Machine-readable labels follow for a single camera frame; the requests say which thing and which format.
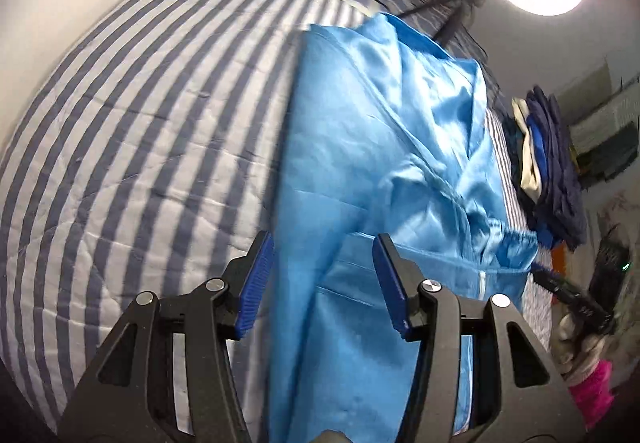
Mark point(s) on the dark storage shelf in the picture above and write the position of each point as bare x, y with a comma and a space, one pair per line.
607, 158

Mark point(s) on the large blue garment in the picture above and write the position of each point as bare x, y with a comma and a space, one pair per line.
350, 148

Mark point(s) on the person's right hand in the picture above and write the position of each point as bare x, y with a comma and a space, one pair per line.
580, 345

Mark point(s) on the cream folded garment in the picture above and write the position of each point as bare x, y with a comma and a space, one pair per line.
529, 168

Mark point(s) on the royal blue folded garment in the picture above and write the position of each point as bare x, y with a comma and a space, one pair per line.
540, 143

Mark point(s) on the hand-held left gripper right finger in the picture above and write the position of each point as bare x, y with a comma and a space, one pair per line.
392, 283

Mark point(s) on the blue white striped quilt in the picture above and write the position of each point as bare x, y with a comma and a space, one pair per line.
150, 123

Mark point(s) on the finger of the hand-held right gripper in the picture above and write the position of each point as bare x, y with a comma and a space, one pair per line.
565, 290

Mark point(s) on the person's right forearm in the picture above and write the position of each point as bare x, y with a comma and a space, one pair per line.
592, 395

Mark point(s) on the black tripod stand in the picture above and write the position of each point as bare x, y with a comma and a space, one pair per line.
450, 20

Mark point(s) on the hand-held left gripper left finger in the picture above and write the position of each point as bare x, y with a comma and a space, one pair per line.
257, 283

